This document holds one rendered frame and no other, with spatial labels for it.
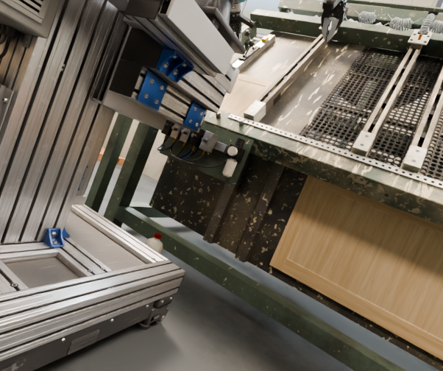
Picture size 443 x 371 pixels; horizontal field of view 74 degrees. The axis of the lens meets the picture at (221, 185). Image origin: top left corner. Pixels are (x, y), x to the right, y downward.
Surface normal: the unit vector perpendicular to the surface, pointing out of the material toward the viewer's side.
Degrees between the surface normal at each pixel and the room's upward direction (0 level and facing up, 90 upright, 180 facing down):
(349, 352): 90
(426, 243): 90
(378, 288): 90
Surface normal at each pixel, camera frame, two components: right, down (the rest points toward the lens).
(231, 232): -0.43, -0.10
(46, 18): 0.82, 0.37
